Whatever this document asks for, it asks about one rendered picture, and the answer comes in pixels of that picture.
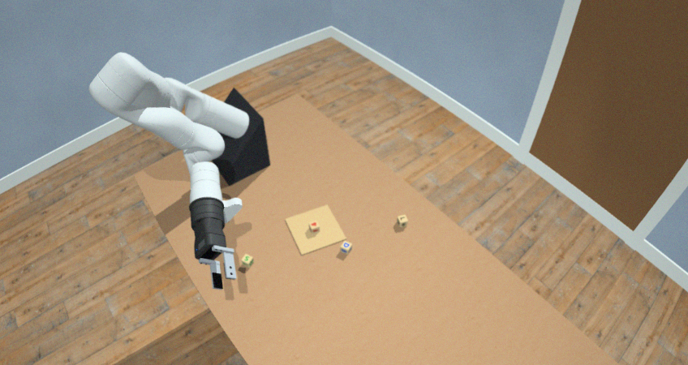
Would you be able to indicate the tan flat mat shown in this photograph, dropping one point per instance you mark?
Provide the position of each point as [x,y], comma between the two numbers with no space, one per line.
[330,231]

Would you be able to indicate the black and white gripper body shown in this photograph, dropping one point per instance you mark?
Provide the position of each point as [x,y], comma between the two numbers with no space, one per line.
[208,212]

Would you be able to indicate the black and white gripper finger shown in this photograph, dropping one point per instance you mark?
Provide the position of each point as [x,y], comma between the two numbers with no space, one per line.
[215,272]
[228,261]

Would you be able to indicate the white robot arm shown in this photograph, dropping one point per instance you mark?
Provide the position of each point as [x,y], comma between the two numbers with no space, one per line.
[121,82]

